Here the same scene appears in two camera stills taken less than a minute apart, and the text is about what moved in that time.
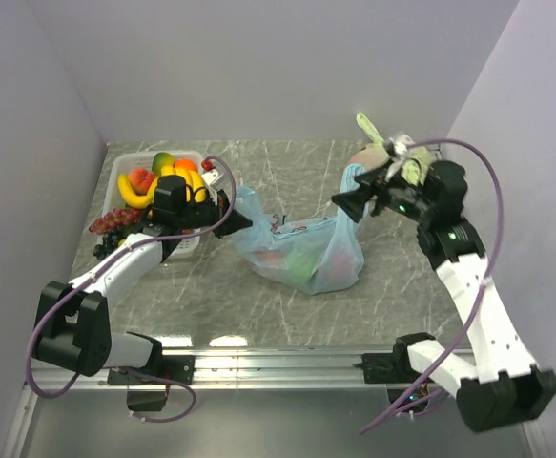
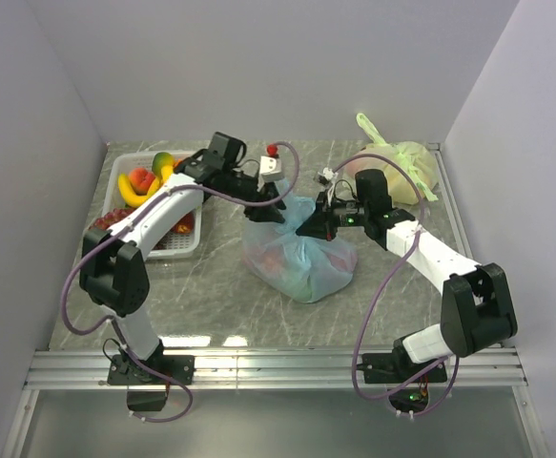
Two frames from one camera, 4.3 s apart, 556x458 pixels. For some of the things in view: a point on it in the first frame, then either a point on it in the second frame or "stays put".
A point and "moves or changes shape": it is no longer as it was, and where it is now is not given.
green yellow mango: (159, 160) stays put
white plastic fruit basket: (115, 200) stays put
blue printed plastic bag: (314, 256) moves or changes shape
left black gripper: (236, 221) → (266, 213)
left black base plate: (178, 367) stays put
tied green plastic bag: (416, 160) stays put
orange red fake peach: (141, 179) stays put
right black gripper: (353, 202) → (321, 224)
